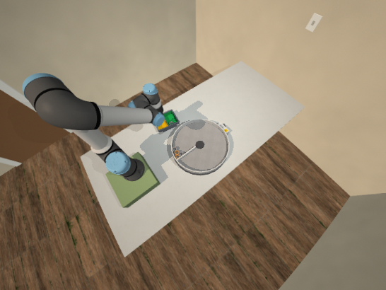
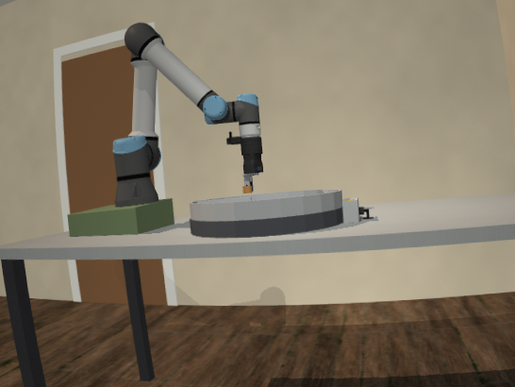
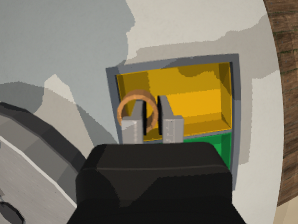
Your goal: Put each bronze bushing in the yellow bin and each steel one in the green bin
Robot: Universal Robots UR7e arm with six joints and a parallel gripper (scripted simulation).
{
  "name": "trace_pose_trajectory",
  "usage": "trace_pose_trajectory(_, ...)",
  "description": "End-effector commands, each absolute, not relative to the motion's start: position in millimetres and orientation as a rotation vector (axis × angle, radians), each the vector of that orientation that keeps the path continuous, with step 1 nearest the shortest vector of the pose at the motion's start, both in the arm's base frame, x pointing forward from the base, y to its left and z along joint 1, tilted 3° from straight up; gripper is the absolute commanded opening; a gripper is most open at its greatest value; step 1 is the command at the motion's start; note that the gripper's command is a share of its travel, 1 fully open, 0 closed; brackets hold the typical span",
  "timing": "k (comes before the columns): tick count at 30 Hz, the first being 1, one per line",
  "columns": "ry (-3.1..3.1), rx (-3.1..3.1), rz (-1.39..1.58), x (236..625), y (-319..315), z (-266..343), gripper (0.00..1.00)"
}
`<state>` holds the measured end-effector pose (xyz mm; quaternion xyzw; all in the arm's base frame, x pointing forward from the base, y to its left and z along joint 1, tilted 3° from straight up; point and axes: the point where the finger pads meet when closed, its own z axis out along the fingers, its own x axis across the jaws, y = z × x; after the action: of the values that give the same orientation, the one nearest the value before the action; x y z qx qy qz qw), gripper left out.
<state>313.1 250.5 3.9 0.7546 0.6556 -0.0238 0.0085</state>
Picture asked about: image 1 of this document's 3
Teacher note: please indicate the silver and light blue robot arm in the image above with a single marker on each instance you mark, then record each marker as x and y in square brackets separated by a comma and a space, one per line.
[59, 107]

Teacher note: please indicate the grey round turntable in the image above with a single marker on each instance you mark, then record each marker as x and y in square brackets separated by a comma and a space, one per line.
[203, 144]

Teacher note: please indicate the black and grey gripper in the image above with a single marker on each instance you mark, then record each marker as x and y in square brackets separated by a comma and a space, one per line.
[159, 107]

